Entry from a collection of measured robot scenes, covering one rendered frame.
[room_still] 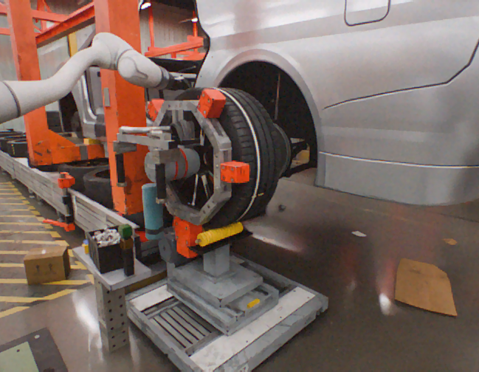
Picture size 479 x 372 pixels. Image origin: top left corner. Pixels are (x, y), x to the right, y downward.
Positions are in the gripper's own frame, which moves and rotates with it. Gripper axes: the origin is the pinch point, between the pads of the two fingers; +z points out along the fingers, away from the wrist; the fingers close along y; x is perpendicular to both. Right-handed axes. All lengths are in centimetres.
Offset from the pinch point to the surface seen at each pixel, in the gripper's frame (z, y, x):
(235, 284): 8, -2, -99
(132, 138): -26.6, -15.7, -21.2
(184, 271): 10, -31, -90
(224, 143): -20.2, 21.6, -32.4
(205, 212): -15, 4, -58
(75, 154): 112, -202, 12
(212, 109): -19.7, 19.6, -18.4
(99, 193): 63, -133, -36
